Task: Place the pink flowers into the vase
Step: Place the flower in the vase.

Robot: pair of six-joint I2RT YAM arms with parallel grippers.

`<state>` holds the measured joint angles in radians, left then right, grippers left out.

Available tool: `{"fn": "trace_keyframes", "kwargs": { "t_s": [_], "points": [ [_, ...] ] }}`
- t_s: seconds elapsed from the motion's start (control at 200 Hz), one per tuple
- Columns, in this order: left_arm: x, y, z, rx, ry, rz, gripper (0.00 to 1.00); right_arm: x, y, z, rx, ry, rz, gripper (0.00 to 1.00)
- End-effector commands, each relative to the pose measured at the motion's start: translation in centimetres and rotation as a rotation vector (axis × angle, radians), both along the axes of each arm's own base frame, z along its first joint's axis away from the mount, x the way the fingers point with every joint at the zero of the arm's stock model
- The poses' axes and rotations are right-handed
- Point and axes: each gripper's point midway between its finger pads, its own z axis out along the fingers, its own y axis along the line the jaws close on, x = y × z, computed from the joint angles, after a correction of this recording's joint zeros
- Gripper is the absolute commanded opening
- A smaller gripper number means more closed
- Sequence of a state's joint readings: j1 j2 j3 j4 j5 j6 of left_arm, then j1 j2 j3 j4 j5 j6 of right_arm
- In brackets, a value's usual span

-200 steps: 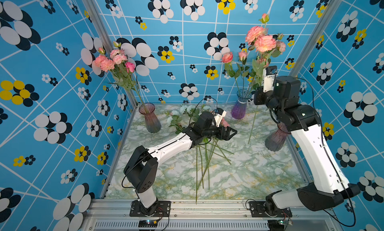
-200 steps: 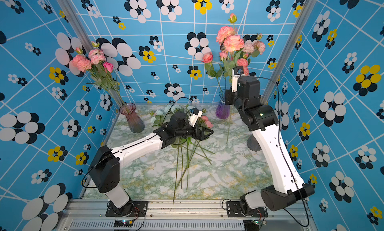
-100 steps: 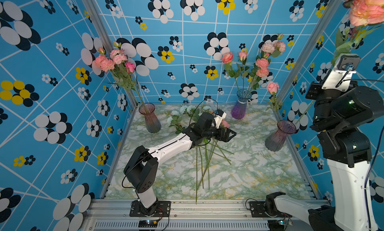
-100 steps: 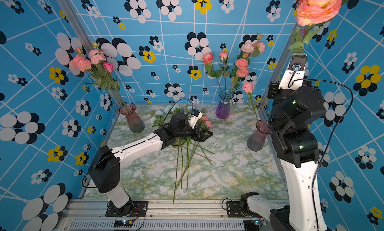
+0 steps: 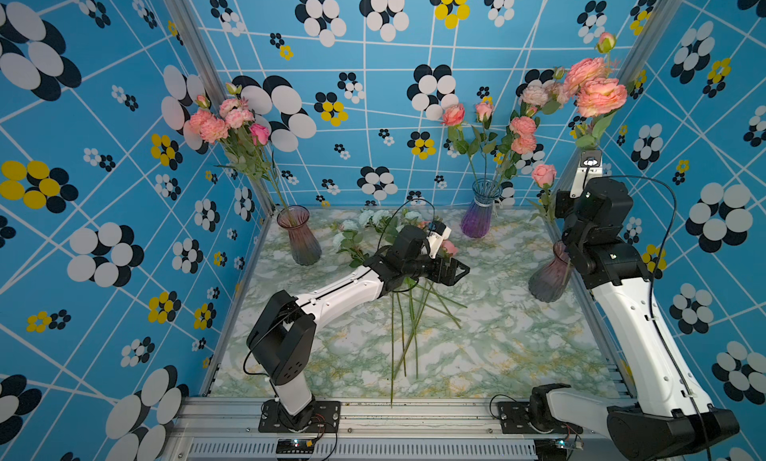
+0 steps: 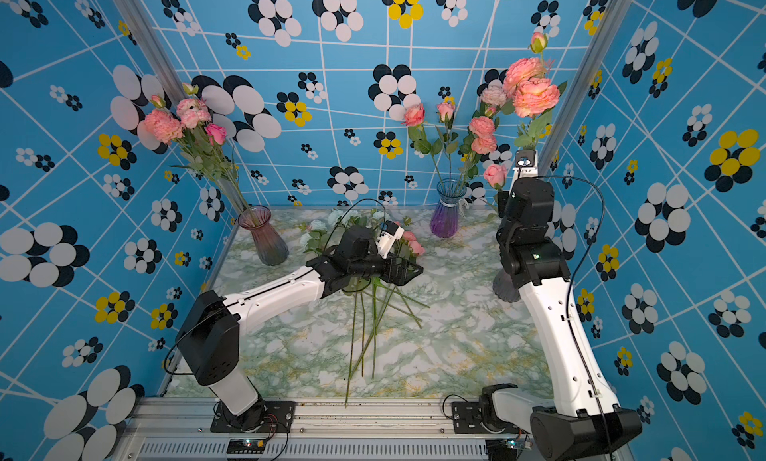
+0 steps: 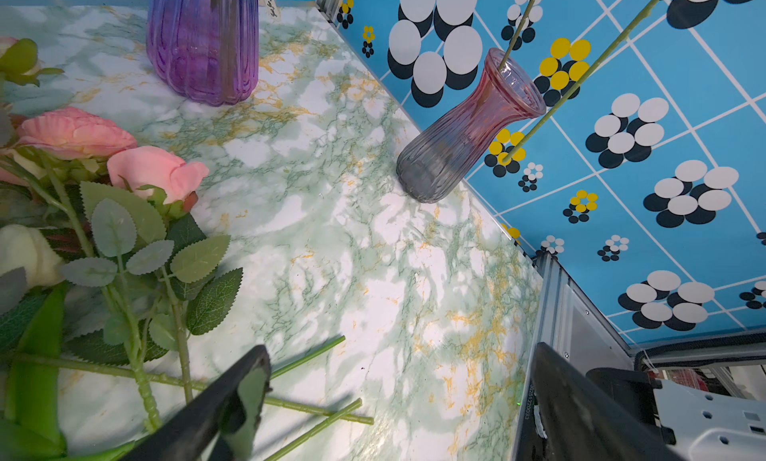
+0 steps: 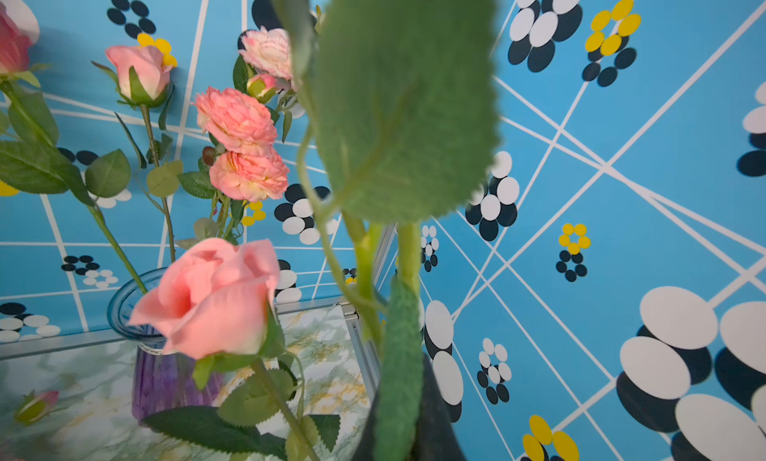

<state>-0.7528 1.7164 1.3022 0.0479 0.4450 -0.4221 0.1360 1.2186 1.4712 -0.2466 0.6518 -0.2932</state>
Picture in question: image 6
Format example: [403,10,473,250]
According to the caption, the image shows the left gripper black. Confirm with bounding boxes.
[350,247,425,285]

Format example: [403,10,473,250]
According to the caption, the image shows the light pink rose stem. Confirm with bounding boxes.
[483,165,509,216]

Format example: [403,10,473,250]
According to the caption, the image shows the pink carnation spray stem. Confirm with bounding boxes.
[459,83,509,183]

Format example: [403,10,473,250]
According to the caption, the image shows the pink grey ribbed glass vase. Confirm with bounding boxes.
[237,206,289,267]

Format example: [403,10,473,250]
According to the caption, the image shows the peach pink carnation stem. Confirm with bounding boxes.
[501,32,567,150]

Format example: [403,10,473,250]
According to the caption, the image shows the small pink rose stem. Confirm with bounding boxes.
[431,100,467,195]

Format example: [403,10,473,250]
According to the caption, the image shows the coral pink rose stem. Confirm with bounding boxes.
[403,104,443,182]

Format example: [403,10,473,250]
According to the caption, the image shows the magenta pink rose stem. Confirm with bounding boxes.
[205,123,249,215]

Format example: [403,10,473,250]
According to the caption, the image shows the large pink carnation stem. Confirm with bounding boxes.
[142,94,241,211]

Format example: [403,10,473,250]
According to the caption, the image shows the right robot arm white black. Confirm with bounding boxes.
[481,177,642,460]

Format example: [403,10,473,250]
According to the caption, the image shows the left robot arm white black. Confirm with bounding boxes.
[176,222,423,432]

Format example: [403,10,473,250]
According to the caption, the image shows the bunch of pink flowers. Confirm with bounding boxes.
[300,209,425,401]

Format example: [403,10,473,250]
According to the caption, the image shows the purple blue ribbed glass vase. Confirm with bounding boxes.
[430,178,467,239]

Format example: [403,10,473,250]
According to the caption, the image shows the left green circuit board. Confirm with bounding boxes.
[227,439,267,456]

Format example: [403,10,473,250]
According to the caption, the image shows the green circuit board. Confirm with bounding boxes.
[227,439,267,456]
[485,439,528,461]

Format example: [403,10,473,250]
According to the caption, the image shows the right green circuit board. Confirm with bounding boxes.
[485,439,528,461]

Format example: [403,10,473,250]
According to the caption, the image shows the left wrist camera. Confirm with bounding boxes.
[376,221,405,259]

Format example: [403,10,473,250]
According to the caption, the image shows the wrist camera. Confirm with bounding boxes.
[376,221,405,259]
[509,149,538,192]

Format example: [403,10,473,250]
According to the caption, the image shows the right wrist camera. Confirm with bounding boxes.
[509,149,538,192]

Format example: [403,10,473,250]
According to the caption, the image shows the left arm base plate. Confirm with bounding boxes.
[211,399,297,434]

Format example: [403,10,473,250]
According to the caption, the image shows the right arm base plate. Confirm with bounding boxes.
[447,401,520,436]

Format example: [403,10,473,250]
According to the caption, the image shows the right aluminium corner post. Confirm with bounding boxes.
[537,0,632,176]

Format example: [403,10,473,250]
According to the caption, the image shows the aluminium corner post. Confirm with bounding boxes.
[537,0,632,176]
[113,0,249,214]

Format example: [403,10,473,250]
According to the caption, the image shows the aluminium front frame rail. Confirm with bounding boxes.
[114,397,542,460]

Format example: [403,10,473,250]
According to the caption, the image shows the left aluminium corner post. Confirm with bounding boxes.
[113,0,249,214]

